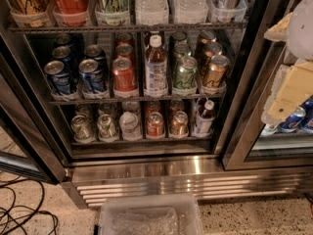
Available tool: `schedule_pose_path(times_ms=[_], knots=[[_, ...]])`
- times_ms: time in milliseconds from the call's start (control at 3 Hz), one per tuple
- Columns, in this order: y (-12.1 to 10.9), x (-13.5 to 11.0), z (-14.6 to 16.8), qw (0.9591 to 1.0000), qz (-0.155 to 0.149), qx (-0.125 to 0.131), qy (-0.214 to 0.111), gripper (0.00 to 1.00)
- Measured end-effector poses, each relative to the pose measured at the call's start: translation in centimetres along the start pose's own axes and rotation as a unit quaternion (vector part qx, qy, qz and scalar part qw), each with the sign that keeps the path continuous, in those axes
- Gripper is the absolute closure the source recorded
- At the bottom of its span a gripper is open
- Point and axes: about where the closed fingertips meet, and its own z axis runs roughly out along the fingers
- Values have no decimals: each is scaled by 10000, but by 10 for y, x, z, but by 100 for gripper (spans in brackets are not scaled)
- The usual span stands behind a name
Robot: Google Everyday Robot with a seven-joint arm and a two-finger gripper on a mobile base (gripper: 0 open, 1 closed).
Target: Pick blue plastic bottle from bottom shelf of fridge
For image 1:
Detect green lacroix can top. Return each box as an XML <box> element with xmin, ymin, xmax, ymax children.
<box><xmin>95</xmin><ymin>0</ymin><xmax>129</xmax><ymax>25</ymax></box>

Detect stainless steel fridge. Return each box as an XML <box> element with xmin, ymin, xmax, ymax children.
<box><xmin>0</xmin><ymin>0</ymin><xmax>313</xmax><ymax>208</ymax></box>

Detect clear plastic bin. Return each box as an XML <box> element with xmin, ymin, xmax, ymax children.
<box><xmin>98</xmin><ymin>194</ymin><xmax>204</xmax><ymax>235</ymax></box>

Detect blue pepsi can right fridge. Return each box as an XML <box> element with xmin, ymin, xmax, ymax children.
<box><xmin>280</xmin><ymin>107</ymin><xmax>306</xmax><ymax>133</ymax></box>

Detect green can bottom shelf left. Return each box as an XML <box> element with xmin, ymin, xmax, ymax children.
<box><xmin>71</xmin><ymin>115</ymin><xmax>94</xmax><ymax>143</ymax></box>

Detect green lacroix can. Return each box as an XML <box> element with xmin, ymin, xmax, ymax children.
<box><xmin>95</xmin><ymin>0</ymin><xmax>129</xmax><ymax>25</ymax></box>
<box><xmin>173</xmin><ymin>56</ymin><xmax>198</xmax><ymax>90</ymax></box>

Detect front blue pepsi can right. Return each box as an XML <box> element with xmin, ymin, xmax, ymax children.
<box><xmin>78</xmin><ymin>59</ymin><xmax>107</xmax><ymax>94</ymax></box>

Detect red coca cola can top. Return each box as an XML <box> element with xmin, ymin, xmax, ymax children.
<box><xmin>55</xmin><ymin>0</ymin><xmax>89</xmax><ymax>26</ymax></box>

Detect blue pepsi can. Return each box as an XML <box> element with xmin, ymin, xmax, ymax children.
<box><xmin>44</xmin><ymin>61</ymin><xmax>76</xmax><ymax>96</ymax></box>
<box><xmin>78</xmin><ymin>59</ymin><xmax>107</xmax><ymax>94</ymax></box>

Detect orange can bottom shelf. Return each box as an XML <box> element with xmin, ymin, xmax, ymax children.
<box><xmin>170</xmin><ymin>111</ymin><xmax>188</xmax><ymax>135</ymax></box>

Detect front blue pepsi can left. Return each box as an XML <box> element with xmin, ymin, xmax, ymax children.
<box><xmin>44</xmin><ymin>61</ymin><xmax>76</xmax><ymax>96</ymax></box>

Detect orange lacroix can top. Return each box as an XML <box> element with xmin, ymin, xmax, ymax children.
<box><xmin>9</xmin><ymin>0</ymin><xmax>50</xmax><ymax>27</ymax></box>

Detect open fridge door left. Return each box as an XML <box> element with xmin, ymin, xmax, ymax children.
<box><xmin>0</xmin><ymin>75</ymin><xmax>67</xmax><ymax>184</ymax></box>

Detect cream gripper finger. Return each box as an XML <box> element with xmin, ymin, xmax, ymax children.
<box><xmin>264</xmin><ymin>13</ymin><xmax>292</xmax><ymax>42</ymax></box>
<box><xmin>261</xmin><ymin>61</ymin><xmax>313</xmax><ymax>125</ymax></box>

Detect glass fridge door right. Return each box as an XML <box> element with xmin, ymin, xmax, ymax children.
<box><xmin>223</xmin><ymin>0</ymin><xmax>313</xmax><ymax>170</ymax></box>

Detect clear water bottle bottom shelf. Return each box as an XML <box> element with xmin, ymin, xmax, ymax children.
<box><xmin>119</xmin><ymin>112</ymin><xmax>142</xmax><ymax>140</ymax></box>

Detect front gold lacroix can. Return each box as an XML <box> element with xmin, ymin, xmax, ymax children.
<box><xmin>202</xmin><ymin>55</ymin><xmax>229</xmax><ymax>88</ymax></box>

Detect front green lacroix can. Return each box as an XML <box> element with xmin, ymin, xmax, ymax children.
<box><xmin>173</xmin><ymin>56</ymin><xmax>198</xmax><ymax>90</ymax></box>

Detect black floor cables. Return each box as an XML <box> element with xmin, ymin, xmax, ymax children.
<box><xmin>0</xmin><ymin>171</ymin><xmax>60</xmax><ymax>235</ymax></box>

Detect brown tea bottle middle shelf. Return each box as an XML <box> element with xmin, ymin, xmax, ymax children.
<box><xmin>145</xmin><ymin>35</ymin><xmax>167</xmax><ymax>97</ymax></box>

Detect front red soda can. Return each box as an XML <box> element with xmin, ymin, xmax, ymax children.
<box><xmin>112</xmin><ymin>58</ymin><xmax>137</xmax><ymax>92</ymax></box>

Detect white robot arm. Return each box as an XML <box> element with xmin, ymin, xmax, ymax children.
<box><xmin>261</xmin><ymin>0</ymin><xmax>313</xmax><ymax>125</ymax></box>

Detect green can shelf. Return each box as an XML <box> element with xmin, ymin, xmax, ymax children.
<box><xmin>71</xmin><ymin>115</ymin><xmax>94</xmax><ymax>143</ymax></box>
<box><xmin>97</xmin><ymin>115</ymin><xmax>116</xmax><ymax>139</ymax></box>

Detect red can bottom shelf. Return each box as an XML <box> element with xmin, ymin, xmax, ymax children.
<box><xmin>147</xmin><ymin>112</ymin><xmax>164</xmax><ymax>136</ymax></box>

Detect brown drink bottle white cap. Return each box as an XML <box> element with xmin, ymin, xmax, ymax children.
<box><xmin>193</xmin><ymin>100</ymin><xmax>215</xmax><ymax>136</ymax></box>

